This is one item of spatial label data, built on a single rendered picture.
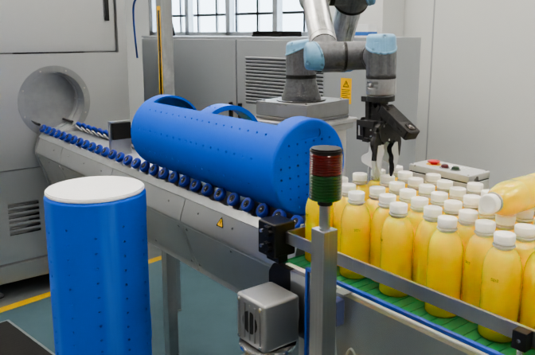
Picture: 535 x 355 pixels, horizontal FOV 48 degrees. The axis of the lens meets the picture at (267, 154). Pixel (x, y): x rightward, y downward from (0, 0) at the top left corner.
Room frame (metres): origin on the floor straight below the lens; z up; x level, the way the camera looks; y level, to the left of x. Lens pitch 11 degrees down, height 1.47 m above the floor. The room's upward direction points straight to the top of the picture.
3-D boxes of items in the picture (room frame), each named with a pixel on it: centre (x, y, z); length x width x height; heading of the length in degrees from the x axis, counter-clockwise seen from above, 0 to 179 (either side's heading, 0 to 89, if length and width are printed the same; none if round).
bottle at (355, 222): (1.37, -0.21, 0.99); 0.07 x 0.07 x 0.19
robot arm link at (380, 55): (1.52, -0.28, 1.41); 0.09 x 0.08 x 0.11; 2
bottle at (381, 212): (1.34, -0.28, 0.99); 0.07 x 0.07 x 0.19
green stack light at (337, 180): (1.12, -0.11, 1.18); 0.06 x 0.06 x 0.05
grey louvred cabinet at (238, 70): (4.23, 0.04, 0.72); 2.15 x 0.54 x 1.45; 47
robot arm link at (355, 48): (1.62, -0.26, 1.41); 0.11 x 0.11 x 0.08; 2
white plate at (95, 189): (1.68, 0.50, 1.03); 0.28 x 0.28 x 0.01
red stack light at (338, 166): (1.12, -0.11, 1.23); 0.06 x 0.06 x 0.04
